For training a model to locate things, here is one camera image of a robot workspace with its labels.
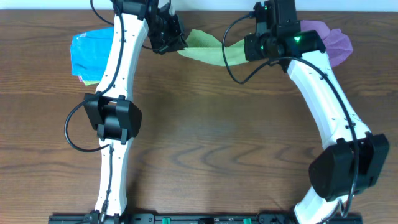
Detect purple crumpled cloth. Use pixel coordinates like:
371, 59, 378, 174
300, 20, 353, 67

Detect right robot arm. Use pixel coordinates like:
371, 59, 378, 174
244, 1, 389, 223

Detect left black cable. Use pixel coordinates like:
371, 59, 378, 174
64, 0, 153, 200

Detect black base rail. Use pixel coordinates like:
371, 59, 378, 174
48, 210, 364, 224

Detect green microfiber cloth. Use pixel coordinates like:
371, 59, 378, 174
177, 29, 248, 67

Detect light green folded cloth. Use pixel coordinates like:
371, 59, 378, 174
83, 80, 100, 86

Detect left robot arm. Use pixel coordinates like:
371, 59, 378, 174
84, 1, 187, 223

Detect black cable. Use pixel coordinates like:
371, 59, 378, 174
64, 0, 153, 200
221, 11, 360, 218

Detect right black cable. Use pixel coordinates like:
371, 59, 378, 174
221, 11, 360, 218

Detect blue folded cloth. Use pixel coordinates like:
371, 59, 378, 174
70, 27, 114, 82

